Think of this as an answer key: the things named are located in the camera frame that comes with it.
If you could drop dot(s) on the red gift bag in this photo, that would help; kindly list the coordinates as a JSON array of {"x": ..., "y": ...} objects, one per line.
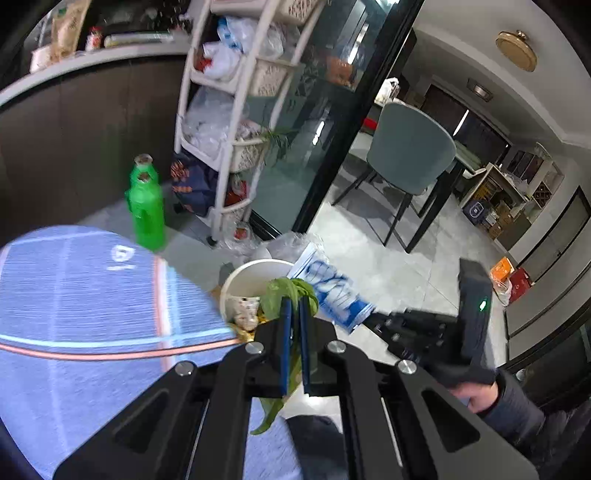
[{"x": 518, "y": 281}]

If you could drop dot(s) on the blue plaid tablecloth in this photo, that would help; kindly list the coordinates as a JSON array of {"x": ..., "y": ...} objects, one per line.
[{"x": 92, "y": 300}]

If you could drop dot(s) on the green vegetable leaf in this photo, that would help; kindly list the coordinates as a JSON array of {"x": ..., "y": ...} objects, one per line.
[{"x": 293, "y": 290}]

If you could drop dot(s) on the white storage rack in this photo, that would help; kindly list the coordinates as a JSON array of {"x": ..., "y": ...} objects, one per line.
[{"x": 231, "y": 115}]

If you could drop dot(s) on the person's right hand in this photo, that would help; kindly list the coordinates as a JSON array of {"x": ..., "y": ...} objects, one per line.
[{"x": 482, "y": 397}]

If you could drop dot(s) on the gold round ceiling lamp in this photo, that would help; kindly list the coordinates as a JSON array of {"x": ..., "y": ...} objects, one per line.
[{"x": 517, "y": 50}]

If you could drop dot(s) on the brown paper bag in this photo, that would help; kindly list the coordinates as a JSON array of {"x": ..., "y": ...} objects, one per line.
[{"x": 69, "y": 30}]

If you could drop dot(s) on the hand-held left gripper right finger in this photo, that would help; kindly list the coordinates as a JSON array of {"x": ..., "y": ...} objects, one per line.
[{"x": 304, "y": 348}]

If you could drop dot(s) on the wooden shelf with boxes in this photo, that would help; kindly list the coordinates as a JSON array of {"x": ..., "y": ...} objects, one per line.
[{"x": 508, "y": 198}]

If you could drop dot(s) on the white trash bin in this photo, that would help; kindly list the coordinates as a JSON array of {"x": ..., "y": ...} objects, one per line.
[{"x": 240, "y": 281}]

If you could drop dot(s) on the dark dining table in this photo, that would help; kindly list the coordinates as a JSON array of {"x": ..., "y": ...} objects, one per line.
[{"x": 455, "y": 170}]

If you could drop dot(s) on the dark blue bag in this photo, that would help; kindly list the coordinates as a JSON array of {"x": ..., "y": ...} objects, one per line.
[{"x": 191, "y": 184}]

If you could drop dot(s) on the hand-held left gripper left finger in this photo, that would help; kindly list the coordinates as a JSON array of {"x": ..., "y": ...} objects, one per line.
[{"x": 286, "y": 344}]

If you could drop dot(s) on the clear plastic bag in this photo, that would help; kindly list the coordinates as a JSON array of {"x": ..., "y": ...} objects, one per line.
[{"x": 281, "y": 244}]

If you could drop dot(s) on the person's right forearm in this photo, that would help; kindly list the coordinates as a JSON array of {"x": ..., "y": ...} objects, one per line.
[{"x": 526, "y": 415}]

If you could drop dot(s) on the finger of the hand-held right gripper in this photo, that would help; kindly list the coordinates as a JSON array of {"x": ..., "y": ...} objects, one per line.
[{"x": 415, "y": 334}]

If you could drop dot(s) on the green plastic bottle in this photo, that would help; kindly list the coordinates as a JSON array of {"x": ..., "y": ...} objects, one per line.
[{"x": 147, "y": 207}]

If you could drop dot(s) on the red lid jar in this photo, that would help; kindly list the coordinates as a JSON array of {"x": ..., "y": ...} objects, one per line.
[{"x": 93, "y": 39}]

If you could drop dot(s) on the orange box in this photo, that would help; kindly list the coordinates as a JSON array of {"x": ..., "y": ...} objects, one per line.
[{"x": 502, "y": 270}]

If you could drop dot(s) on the blue white tissue package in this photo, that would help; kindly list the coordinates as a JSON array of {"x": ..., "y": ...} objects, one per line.
[{"x": 334, "y": 286}]

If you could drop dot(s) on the teal dining chair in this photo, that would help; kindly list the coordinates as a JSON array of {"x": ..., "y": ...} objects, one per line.
[{"x": 406, "y": 147}]

